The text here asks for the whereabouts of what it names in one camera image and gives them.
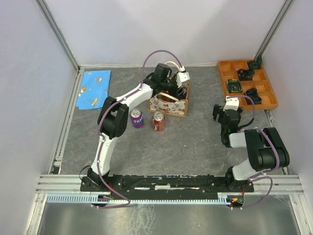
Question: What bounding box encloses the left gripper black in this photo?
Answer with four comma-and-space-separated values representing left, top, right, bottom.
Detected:
160, 72, 185, 100

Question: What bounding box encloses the patterned canvas bag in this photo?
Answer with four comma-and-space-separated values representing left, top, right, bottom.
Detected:
147, 61, 192, 118

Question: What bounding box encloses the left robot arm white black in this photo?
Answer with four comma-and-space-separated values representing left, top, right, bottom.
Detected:
87, 63, 190, 191

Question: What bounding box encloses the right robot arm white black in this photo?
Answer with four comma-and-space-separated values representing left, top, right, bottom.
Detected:
212, 104, 290, 191

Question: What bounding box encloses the blue yellow rolled sock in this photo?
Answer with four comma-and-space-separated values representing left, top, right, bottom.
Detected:
226, 79, 243, 93

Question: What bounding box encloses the orange compartment tray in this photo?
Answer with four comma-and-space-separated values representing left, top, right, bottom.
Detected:
217, 60, 278, 110

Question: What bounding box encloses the black rolled sock front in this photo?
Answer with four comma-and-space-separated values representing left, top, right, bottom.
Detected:
245, 88, 262, 104

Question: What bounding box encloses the black rolled sock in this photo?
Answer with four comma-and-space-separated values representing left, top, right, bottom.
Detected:
245, 88, 262, 104
237, 69, 255, 81

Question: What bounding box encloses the black rolled sock centre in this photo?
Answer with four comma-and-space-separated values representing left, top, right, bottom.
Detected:
237, 69, 255, 81

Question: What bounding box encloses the dark green sock back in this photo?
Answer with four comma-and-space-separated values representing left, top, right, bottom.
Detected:
247, 55, 262, 70

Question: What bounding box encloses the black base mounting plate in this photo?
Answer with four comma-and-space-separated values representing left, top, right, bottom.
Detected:
80, 173, 255, 202

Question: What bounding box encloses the blue patterned cloth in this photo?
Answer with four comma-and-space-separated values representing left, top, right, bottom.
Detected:
76, 70, 111, 110

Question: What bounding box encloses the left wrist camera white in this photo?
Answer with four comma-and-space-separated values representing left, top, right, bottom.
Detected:
177, 66, 190, 88

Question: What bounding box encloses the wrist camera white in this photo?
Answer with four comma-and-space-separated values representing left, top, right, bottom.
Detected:
223, 96, 240, 112
177, 66, 190, 88

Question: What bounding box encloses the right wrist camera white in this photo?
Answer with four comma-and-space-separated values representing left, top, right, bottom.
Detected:
223, 96, 240, 112

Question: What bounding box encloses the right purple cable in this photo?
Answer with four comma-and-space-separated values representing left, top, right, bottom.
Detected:
225, 95, 281, 211

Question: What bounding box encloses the blue slotted cable duct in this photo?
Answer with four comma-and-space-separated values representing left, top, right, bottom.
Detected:
45, 192, 231, 205

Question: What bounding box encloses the aluminium frame rail front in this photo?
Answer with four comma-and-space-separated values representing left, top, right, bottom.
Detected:
36, 174, 304, 195

